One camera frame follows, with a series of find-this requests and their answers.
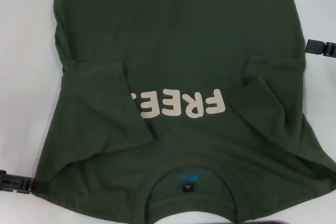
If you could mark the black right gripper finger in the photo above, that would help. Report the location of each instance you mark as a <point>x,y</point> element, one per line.
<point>319,47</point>

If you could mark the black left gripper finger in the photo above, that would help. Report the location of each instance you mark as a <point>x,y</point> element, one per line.
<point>18,183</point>

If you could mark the dark green FREE! t-shirt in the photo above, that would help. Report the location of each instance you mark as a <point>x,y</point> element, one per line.
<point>183,24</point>

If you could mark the dark robot torso edge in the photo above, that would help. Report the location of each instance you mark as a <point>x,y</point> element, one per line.
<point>257,222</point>

